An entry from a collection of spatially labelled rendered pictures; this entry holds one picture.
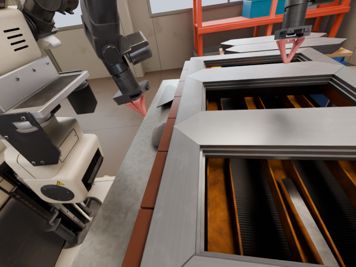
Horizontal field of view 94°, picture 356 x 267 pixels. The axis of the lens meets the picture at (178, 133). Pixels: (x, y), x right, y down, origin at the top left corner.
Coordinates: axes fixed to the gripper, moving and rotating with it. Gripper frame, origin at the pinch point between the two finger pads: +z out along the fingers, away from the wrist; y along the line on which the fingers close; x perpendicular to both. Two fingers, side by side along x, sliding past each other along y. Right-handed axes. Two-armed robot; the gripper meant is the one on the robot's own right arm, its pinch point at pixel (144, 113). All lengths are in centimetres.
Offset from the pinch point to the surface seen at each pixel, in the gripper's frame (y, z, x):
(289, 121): -42.9, 15.5, 0.4
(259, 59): -52, 19, -66
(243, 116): -30.6, 12.6, -3.2
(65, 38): 234, -46, -298
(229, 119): -25.9, 11.5, -1.8
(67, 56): 256, -19, -296
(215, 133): -21.0, 10.3, 4.9
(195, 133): -14.8, 8.9, 4.8
